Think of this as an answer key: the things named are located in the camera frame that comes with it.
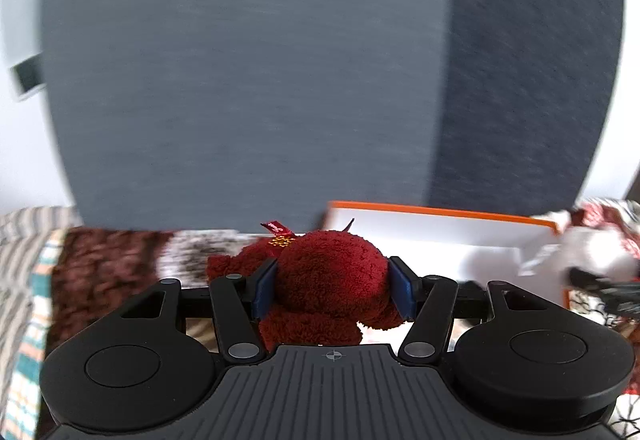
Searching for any striped bedsheet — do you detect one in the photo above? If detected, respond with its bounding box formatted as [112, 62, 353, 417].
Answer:
[1, 206, 81, 439]

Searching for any red floral fleece blanket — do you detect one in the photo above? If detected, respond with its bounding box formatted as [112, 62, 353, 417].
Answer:
[37, 227, 639, 439]

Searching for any grey headboard panel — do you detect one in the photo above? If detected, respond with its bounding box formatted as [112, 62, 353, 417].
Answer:
[41, 0, 449, 231]

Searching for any orange cardboard box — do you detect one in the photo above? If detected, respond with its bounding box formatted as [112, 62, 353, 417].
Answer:
[324, 200, 568, 307]

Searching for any dark red plush toy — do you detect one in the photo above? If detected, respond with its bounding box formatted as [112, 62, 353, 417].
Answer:
[206, 221, 404, 351]

